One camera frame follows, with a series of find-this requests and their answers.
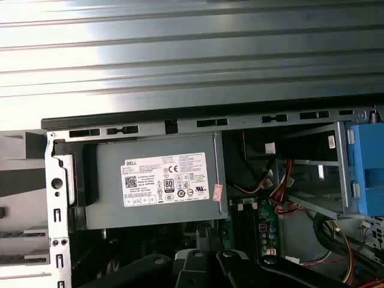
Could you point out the green motherboard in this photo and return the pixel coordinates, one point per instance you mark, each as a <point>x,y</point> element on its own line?
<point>267,216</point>

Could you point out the black PC case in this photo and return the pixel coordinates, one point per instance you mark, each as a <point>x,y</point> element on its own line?
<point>150,127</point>

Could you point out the blue disk carrier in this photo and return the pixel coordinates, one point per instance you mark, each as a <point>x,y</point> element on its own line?
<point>366,156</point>

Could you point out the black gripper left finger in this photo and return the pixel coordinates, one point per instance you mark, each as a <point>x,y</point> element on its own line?
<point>204,270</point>

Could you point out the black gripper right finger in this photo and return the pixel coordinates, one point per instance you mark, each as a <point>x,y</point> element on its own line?
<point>300,280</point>

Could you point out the white power connector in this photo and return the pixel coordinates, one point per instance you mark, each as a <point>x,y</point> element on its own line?
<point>270,148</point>

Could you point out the black RAM slot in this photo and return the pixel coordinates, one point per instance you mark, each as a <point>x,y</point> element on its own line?
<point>241,228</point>
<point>253,228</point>
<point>235,228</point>
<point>247,228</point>

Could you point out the grey power supply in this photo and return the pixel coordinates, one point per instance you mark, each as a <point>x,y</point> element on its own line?
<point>105,180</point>

